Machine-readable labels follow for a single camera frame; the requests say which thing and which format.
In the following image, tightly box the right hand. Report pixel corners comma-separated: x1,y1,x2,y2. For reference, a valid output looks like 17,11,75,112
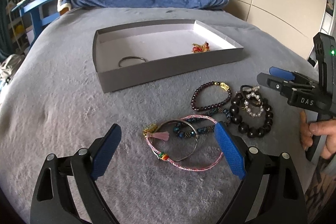
299,110,336,160

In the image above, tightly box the metal wire bangle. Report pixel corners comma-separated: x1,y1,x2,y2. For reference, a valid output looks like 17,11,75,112
149,119,199,164

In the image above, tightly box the white shelf rack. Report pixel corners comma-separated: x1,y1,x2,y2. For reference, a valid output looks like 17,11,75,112
6,0,29,55

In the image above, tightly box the pink cord bracelet with tassel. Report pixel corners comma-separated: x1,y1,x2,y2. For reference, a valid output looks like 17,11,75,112
142,114,224,172

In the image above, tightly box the grey cardboard tray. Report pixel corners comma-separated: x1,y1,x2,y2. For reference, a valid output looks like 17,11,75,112
92,19,244,93

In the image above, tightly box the dark red bead bracelet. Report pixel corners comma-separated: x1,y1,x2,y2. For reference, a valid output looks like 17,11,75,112
191,81,233,113

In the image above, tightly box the grey bed cover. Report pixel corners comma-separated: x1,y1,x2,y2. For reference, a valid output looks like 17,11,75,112
1,9,317,223

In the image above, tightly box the large black bead bracelet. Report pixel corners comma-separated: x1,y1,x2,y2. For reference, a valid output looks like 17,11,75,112
229,92,274,139

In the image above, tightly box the blue crystal bead bracelet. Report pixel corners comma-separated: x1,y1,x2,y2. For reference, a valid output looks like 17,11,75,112
172,106,232,139

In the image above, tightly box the pearl hair clip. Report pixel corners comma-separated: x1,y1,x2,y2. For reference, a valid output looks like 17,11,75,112
242,85,264,118

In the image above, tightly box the red gold charm ornament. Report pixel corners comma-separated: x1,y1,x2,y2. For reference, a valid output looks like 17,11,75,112
192,42,210,53

